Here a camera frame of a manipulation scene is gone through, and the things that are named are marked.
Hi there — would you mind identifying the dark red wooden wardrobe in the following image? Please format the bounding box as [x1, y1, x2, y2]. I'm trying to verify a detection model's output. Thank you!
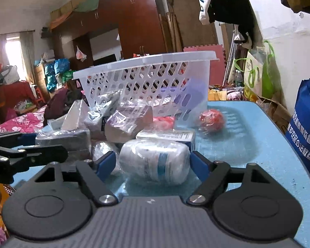
[52, 0, 168, 70]

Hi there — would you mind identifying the brown wooden door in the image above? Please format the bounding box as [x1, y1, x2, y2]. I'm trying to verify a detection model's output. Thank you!
[166, 0, 218, 48]

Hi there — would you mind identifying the white pink tissue box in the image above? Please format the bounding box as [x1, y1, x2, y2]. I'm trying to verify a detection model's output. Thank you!
[61, 100, 89, 130]

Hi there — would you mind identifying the blue fabric shopping bag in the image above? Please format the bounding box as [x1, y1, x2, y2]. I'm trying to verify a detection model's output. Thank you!
[286, 79, 310, 174]

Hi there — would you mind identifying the white bottle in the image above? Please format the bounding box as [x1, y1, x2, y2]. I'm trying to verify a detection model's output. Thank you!
[118, 138, 190, 186]

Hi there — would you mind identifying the white plastic laundry basket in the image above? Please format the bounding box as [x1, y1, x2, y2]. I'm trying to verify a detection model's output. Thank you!
[74, 51, 217, 126]

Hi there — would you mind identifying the red wrapped packet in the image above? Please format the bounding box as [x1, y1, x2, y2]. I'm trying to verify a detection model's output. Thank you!
[151, 116, 175, 130]

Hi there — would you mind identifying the white blue medicine box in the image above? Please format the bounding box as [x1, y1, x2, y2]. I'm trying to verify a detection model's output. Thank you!
[136, 129, 196, 151]

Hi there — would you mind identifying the dark purple clothing pile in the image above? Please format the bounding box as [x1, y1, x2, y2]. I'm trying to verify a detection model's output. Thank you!
[43, 88, 86, 126]

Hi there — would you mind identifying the window curtain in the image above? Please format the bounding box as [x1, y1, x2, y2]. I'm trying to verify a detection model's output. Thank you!
[19, 31, 36, 84]

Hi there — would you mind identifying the pink floral bedding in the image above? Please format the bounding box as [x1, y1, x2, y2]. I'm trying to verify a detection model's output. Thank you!
[0, 106, 46, 133]

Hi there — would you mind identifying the black item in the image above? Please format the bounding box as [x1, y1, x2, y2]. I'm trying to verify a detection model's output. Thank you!
[35, 129, 92, 163]

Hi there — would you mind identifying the purple white wrapped box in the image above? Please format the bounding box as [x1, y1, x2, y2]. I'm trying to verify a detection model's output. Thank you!
[105, 104, 153, 143]

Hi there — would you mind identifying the small clear bottle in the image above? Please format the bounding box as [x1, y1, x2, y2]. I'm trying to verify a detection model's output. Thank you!
[92, 141, 121, 176]

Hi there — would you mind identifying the green white shopping bag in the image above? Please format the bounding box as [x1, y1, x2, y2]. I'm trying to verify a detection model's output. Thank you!
[234, 40, 283, 103]

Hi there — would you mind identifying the grey white wrapped box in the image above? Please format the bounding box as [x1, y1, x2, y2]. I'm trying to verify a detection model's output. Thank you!
[84, 90, 121, 141]

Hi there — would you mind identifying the white black hanging garment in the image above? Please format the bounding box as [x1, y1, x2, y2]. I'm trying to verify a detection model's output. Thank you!
[198, 0, 263, 49]

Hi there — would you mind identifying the red ball in plastic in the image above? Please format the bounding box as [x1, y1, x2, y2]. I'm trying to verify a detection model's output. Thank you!
[199, 109, 226, 133]

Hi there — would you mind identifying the pink foam mat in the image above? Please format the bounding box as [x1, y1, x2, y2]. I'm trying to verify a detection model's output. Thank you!
[183, 44, 227, 86]

